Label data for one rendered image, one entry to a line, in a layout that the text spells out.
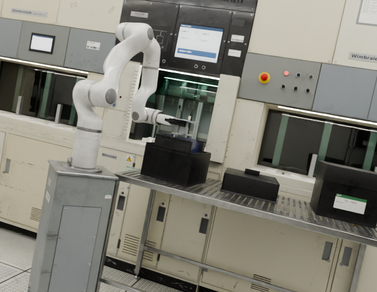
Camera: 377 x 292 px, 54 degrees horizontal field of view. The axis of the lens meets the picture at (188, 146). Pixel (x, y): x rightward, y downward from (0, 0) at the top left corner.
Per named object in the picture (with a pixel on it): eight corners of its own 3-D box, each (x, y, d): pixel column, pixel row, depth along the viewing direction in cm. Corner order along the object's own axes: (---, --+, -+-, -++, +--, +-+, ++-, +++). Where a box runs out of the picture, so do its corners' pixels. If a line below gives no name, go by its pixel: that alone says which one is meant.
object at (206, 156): (163, 171, 218) (169, 142, 217) (206, 182, 207) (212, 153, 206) (138, 174, 192) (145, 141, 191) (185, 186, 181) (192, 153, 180)
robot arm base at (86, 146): (65, 170, 164) (72, 129, 162) (58, 161, 180) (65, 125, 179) (107, 174, 173) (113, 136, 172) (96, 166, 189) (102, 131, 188)
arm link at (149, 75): (147, 66, 190) (141, 124, 196) (162, 68, 204) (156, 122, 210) (132, 65, 194) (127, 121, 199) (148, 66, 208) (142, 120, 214)
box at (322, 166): (314, 214, 176) (326, 163, 174) (308, 204, 204) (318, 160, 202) (377, 229, 170) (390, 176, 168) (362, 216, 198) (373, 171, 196)
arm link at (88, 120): (87, 131, 167) (97, 79, 165) (62, 124, 177) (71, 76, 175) (107, 133, 177) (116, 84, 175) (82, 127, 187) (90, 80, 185)
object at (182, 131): (167, 171, 215) (178, 118, 213) (199, 179, 207) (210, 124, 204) (146, 173, 192) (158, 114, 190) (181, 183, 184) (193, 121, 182)
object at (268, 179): (219, 191, 188) (224, 166, 187) (223, 183, 217) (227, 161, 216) (276, 204, 184) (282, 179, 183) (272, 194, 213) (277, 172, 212)
